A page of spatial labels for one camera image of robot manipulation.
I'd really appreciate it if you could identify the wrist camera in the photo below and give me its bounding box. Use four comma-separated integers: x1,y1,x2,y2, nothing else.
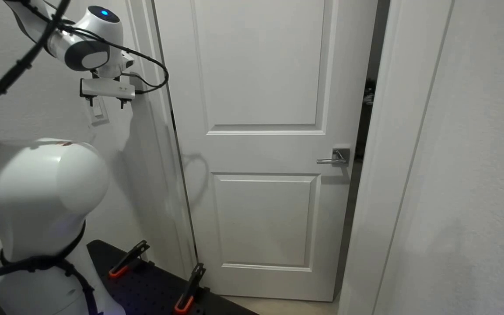
80,77,136,100

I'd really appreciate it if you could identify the black and orange clamp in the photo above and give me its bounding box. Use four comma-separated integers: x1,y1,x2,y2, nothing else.
174,262,207,315
108,240,150,279

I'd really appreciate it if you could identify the white panel door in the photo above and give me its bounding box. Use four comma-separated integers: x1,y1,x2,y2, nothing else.
153,0,380,302

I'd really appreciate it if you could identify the white light switch plate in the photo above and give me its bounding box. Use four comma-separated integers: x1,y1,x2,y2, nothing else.
87,96,110,127

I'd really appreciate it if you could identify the silver door handle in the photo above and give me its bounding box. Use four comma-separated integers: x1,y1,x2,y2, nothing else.
316,148,350,167

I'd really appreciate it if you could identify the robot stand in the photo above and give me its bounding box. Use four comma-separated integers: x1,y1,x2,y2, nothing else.
87,239,259,315

